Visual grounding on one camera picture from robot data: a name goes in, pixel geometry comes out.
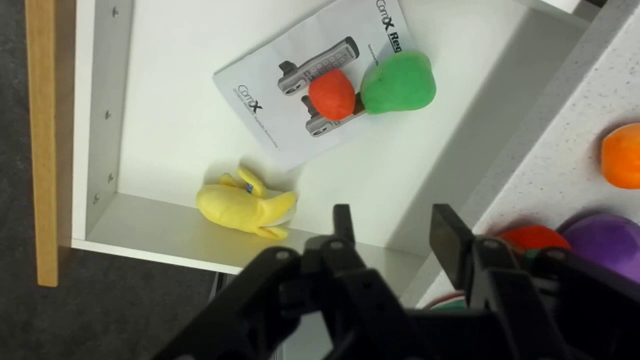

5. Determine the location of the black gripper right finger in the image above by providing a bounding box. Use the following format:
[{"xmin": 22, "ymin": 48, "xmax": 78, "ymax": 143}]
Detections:
[{"xmin": 428, "ymin": 202, "xmax": 640, "ymax": 360}]

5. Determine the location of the purple plush toy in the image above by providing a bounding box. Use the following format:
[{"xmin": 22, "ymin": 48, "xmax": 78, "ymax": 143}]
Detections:
[{"xmin": 555, "ymin": 210, "xmax": 640, "ymax": 286}]

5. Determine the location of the wooden drawer with metal handle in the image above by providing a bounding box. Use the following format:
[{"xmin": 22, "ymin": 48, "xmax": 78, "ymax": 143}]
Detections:
[{"xmin": 24, "ymin": 0, "xmax": 601, "ymax": 312}]

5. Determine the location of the orange plush toy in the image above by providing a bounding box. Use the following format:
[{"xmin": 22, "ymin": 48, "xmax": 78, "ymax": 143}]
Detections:
[{"xmin": 597, "ymin": 120, "xmax": 640, "ymax": 191}]

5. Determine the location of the red plush toy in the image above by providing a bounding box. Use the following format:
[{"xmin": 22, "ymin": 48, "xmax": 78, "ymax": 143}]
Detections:
[{"xmin": 494, "ymin": 223, "xmax": 571, "ymax": 255}]

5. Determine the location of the green plush toy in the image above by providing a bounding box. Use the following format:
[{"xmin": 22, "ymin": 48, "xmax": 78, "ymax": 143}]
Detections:
[{"xmin": 358, "ymin": 48, "xmax": 440, "ymax": 117}]

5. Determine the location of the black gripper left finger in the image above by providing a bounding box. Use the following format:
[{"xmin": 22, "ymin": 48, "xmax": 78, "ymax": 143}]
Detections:
[{"xmin": 152, "ymin": 202, "xmax": 428, "ymax": 360}]

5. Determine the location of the white printed manual booklet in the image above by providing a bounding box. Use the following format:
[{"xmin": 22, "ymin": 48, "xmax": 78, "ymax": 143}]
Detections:
[{"xmin": 212, "ymin": 0, "xmax": 419, "ymax": 165}]

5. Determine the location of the red orange round plush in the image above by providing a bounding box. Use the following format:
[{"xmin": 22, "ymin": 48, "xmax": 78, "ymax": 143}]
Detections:
[{"xmin": 306, "ymin": 67, "xmax": 359, "ymax": 123}]

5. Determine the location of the yellow banana plush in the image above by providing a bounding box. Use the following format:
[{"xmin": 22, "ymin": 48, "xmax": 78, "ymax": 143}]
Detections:
[{"xmin": 194, "ymin": 162, "xmax": 297, "ymax": 241}]

